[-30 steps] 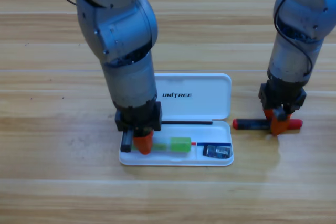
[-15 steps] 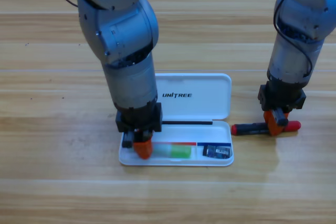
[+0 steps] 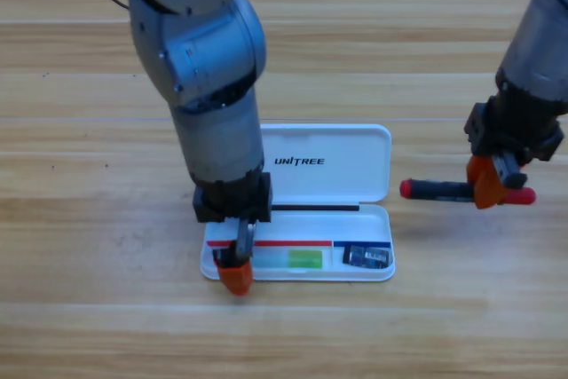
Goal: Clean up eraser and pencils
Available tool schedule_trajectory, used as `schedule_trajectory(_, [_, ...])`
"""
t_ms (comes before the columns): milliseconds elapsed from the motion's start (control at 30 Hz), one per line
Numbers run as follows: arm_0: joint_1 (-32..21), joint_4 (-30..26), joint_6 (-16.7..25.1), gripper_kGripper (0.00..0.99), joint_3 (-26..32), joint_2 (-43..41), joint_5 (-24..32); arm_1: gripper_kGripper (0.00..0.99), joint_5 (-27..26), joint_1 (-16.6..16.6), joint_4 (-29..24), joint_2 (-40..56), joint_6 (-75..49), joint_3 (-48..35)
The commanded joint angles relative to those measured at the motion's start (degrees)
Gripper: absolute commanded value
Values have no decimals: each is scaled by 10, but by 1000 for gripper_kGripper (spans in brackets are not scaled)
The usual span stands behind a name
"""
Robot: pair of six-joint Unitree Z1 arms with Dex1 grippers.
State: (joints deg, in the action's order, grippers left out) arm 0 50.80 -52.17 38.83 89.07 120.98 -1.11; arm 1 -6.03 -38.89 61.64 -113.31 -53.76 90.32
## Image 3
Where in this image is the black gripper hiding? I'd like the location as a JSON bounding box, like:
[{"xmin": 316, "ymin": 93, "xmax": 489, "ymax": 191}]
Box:
[
  {"xmin": 463, "ymin": 92, "xmax": 566, "ymax": 210},
  {"xmin": 192, "ymin": 171, "xmax": 273, "ymax": 297}
]

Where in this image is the black red marker pen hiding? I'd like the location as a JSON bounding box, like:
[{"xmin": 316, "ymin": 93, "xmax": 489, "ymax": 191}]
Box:
[{"xmin": 398, "ymin": 178, "xmax": 537, "ymax": 208}]

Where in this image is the green white highlighter pen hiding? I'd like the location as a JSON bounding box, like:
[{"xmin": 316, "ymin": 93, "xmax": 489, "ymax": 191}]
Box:
[{"xmin": 252, "ymin": 249, "xmax": 323, "ymax": 271}]

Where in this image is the dark blue eraser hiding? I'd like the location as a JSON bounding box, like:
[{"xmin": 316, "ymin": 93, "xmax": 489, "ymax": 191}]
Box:
[{"xmin": 341, "ymin": 244, "xmax": 391, "ymax": 270}]

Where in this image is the white Unitree pencil case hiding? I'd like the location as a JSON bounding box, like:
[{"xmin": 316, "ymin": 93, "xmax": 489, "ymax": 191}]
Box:
[{"xmin": 200, "ymin": 123, "xmax": 396, "ymax": 283}]

